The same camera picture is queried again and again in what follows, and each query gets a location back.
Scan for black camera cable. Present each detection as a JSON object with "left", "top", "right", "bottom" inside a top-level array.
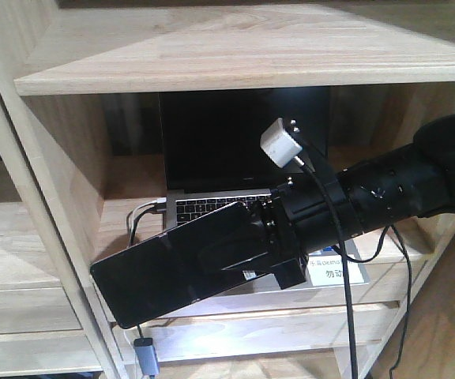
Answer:
[{"left": 296, "top": 156, "right": 412, "bottom": 379}]

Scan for black smartphone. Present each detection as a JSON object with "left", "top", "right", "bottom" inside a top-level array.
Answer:
[{"left": 90, "top": 212, "right": 248, "bottom": 329}]

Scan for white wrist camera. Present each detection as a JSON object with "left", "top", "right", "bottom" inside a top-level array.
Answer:
[{"left": 260, "top": 118, "right": 303, "bottom": 168}]

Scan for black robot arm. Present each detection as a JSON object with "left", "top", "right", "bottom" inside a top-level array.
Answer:
[{"left": 199, "top": 114, "right": 455, "bottom": 289}]

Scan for white laptop cable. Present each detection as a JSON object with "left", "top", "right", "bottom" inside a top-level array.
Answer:
[{"left": 125, "top": 200, "right": 167, "bottom": 242}]

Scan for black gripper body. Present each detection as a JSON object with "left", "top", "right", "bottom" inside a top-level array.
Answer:
[{"left": 264, "top": 178, "right": 361, "bottom": 290}]

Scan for black laptop cable left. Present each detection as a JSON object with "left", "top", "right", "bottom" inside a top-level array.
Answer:
[{"left": 129, "top": 206, "right": 167, "bottom": 246}]

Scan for grey open laptop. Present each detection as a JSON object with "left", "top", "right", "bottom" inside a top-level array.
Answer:
[{"left": 160, "top": 87, "right": 330, "bottom": 229}]

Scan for light wooden desk shelf unit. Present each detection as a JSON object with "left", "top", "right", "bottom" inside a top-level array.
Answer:
[{"left": 0, "top": 1, "right": 455, "bottom": 378}]

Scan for white label sticker right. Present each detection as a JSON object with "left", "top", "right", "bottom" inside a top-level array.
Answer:
[{"left": 307, "top": 256, "right": 365, "bottom": 287}]

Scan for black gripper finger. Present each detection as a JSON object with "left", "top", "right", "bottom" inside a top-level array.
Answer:
[
  {"left": 221, "top": 255, "right": 275, "bottom": 275},
  {"left": 198, "top": 202, "right": 271, "bottom": 272}
]

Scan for grey usb hub adapter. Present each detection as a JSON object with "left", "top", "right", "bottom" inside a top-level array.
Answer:
[{"left": 133, "top": 337, "right": 160, "bottom": 378}]

